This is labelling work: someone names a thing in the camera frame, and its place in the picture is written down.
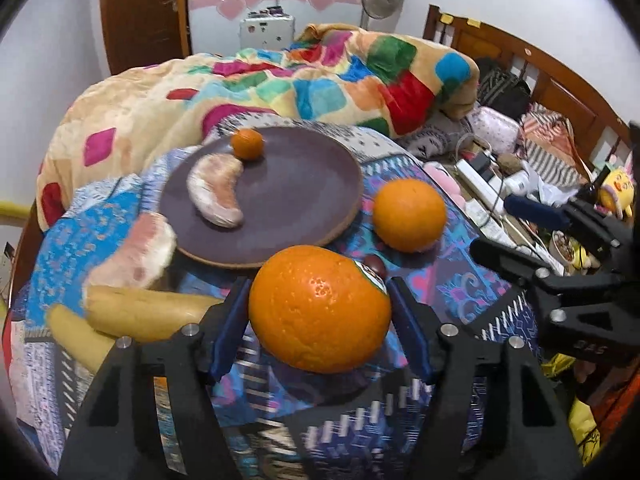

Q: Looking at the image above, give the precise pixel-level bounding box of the pomelo segment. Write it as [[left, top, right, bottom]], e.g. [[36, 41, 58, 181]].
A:
[[82, 211, 176, 295], [186, 154, 244, 229]]

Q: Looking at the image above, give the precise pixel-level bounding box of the dark red jujube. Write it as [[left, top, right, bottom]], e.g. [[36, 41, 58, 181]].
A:
[[362, 254, 387, 281]]

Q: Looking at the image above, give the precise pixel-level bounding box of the large orange with sticker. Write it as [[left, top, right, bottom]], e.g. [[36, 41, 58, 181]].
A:
[[248, 245, 392, 374]]

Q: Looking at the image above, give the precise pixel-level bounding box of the small mandarin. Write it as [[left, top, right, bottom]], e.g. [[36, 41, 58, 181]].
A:
[[230, 129, 265, 162]]

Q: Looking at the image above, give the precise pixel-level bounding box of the yellow plush toy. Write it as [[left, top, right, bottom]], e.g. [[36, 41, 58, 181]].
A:
[[599, 168, 634, 220]]

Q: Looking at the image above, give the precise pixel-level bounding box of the white power strip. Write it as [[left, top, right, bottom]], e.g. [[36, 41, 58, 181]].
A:
[[454, 159, 504, 217]]

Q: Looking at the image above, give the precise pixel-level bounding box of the wooden headboard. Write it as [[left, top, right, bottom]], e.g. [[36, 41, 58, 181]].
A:
[[423, 4, 631, 162]]

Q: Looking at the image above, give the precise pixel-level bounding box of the pink plush toy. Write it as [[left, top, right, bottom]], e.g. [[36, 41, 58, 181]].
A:
[[423, 162, 464, 202]]

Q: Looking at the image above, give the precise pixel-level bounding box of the black clothing pile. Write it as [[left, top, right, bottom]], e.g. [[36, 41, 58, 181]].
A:
[[475, 58, 532, 122]]

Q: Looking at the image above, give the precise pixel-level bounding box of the grey patterned pillow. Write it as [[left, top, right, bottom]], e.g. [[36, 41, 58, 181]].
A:
[[396, 112, 473, 160]]

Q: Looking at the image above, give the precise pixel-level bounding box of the dark purple plate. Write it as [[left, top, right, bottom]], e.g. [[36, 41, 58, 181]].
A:
[[158, 127, 363, 269]]

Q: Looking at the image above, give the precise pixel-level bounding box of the colourful patchwork blanket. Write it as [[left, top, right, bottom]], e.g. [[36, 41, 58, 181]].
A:
[[36, 24, 480, 229]]

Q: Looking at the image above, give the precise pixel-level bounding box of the yellow foam tube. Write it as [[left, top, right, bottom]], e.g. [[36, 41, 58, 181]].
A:
[[0, 200, 30, 220]]

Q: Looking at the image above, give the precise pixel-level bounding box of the white suitcase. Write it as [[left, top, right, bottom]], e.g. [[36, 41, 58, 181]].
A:
[[239, 6, 295, 50]]

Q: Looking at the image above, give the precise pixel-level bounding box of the brown wooden door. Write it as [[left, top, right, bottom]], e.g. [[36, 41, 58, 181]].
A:
[[100, 0, 191, 74]]

